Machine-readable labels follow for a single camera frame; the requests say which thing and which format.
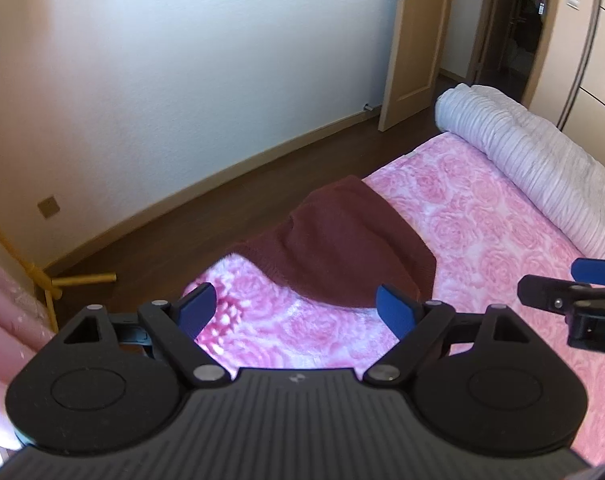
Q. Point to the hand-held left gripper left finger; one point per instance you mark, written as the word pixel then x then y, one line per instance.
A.
pixel 197 307

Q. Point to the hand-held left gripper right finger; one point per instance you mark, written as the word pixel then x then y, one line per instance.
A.
pixel 395 310

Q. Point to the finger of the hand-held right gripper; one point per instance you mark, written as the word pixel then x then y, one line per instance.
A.
pixel 542 292
pixel 600 271

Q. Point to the brown knit button vest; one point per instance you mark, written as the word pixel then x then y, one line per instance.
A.
pixel 342 240

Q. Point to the pink floral blanket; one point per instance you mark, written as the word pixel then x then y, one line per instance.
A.
pixel 482 220

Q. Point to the yellow pipe rack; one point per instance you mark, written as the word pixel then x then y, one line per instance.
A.
pixel 82 279

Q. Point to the white ribbed quilt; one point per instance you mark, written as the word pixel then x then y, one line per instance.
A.
pixel 532 160

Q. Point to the pink curtain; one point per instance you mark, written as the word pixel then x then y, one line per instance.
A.
pixel 2 310

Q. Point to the wooden door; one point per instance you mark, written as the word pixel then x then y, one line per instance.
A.
pixel 412 50

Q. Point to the beige wall socket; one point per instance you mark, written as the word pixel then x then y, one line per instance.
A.
pixel 49 206

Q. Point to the white light switch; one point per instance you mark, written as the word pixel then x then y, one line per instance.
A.
pixel 573 1

